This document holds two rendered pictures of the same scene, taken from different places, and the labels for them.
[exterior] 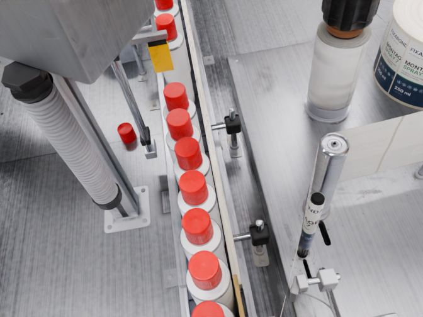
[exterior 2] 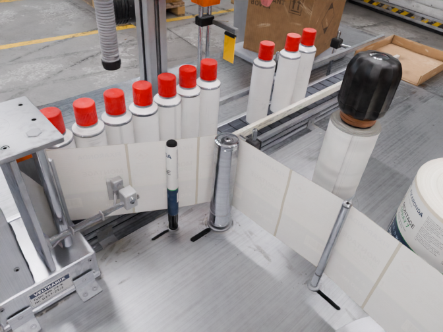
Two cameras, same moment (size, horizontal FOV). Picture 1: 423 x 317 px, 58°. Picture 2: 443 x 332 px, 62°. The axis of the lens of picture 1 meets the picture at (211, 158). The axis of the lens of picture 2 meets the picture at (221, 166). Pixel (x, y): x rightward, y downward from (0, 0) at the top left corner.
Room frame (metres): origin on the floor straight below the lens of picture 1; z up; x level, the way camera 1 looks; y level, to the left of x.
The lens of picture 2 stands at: (-0.05, -0.47, 1.39)
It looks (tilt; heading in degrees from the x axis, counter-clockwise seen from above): 40 degrees down; 45
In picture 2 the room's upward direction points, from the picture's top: 5 degrees clockwise
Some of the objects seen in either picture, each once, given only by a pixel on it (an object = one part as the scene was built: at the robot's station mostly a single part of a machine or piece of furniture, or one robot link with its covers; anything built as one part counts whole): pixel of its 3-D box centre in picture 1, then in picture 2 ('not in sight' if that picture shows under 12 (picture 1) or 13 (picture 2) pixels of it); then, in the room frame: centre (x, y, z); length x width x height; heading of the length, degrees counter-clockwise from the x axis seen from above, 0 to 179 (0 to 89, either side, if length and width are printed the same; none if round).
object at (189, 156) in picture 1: (196, 185); (168, 124); (0.29, 0.03, 0.98); 0.05 x 0.05 x 0.20
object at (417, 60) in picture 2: not in sight; (404, 57); (1.40, 0.04, 0.85); 0.30 x 0.26 x 0.04; 1
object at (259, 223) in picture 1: (249, 238); not in sight; (0.23, -0.04, 0.89); 0.06 x 0.03 x 0.12; 91
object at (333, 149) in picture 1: (323, 180); (223, 184); (0.27, -0.16, 0.97); 0.05 x 0.05 x 0.19
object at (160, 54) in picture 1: (160, 56); (229, 47); (0.46, 0.05, 1.09); 0.03 x 0.01 x 0.06; 91
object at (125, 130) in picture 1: (126, 132); not in sight; (0.54, 0.17, 0.85); 0.03 x 0.03 x 0.03
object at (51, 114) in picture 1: (75, 149); (104, 8); (0.24, 0.13, 1.18); 0.04 x 0.04 x 0.21
